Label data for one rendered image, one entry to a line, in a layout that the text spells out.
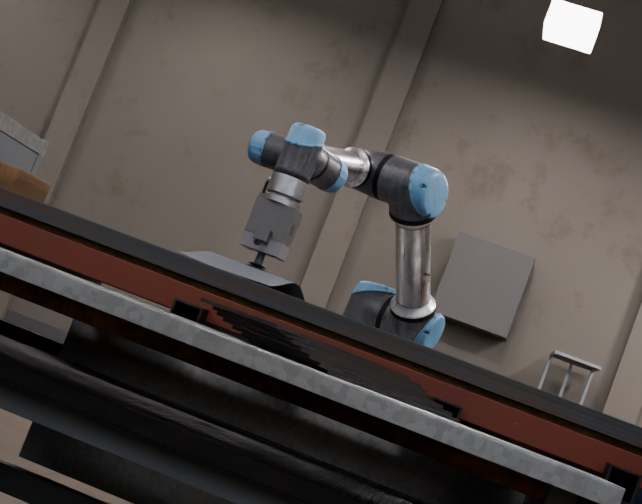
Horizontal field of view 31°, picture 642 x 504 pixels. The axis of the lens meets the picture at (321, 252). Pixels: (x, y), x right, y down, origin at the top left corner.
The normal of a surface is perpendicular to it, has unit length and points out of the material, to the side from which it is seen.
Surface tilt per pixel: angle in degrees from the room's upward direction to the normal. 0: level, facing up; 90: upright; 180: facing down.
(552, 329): 90
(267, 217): 90
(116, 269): 90
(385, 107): 90
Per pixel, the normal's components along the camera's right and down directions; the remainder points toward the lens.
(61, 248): -0.11, -0.13
